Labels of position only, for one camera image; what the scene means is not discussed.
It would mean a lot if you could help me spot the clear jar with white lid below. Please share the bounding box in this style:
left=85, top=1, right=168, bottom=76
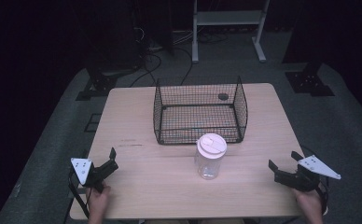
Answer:
left=194, top=133, right=229, bottom=181

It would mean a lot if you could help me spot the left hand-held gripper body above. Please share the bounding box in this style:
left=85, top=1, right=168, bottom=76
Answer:
left=70, top=157, right=119, bottom=193

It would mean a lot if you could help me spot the black stand base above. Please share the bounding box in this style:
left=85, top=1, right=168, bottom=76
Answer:
left=284, top=61, right=336, bottom=98
left=75, top=54, right=146, bottom=102

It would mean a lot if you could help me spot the person's right hand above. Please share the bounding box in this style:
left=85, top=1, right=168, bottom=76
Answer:
left=293, top=188, right=326, bottom=224

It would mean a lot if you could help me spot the black wire mesh basket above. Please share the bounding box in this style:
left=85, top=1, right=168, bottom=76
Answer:
left=152, top=76, right=249, bottom=146

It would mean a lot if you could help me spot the black floor cable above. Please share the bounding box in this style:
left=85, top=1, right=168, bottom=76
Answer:
left=129, top=46, right=163, bottom=89
left=172, top=46, right=194, bottom=87

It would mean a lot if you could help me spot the person's left hand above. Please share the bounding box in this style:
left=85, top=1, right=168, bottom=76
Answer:
left=86, top=182, right=112, bottom=224

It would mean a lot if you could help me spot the black rectangular floor frame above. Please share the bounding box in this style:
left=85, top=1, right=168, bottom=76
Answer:
left=83, top=113, right=103, bottom=133

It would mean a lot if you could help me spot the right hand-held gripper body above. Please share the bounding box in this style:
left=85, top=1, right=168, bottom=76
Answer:
left=273, top=154, right=342, bottom=193

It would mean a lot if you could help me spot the white metal stand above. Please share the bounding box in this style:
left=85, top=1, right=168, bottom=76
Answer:
left=191, top=0, right=272, bottom=64

